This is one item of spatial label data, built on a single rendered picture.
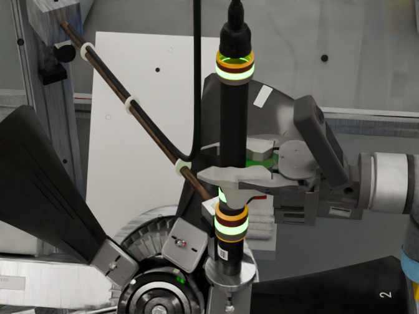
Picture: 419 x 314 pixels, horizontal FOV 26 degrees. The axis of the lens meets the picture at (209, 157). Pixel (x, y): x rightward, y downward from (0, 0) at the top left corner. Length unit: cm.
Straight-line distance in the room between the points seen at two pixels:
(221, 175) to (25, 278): 49
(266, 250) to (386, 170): 78
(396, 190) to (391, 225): 108
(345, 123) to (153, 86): 57
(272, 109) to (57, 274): 44
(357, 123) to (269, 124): 71
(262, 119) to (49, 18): 48
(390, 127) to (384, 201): 88
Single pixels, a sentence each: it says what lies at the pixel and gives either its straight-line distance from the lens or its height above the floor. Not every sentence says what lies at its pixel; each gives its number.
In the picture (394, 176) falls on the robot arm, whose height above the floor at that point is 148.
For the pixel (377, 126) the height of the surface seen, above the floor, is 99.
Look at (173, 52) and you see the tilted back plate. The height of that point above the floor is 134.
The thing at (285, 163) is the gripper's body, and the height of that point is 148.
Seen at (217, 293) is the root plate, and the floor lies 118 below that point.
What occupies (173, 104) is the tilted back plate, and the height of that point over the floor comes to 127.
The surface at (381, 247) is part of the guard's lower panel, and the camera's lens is 225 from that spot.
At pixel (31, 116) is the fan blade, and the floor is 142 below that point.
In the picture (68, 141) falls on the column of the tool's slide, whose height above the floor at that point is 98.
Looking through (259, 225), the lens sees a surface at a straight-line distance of 189.
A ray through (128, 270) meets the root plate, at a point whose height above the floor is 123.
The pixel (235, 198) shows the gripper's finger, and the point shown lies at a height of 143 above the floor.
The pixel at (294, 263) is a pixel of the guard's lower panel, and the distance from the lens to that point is 229.
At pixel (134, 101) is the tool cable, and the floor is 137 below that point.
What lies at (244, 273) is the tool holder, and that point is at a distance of 126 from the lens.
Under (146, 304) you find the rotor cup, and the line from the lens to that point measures 129.
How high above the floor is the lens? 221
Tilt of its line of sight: 41 degrees down
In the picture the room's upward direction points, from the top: straight up
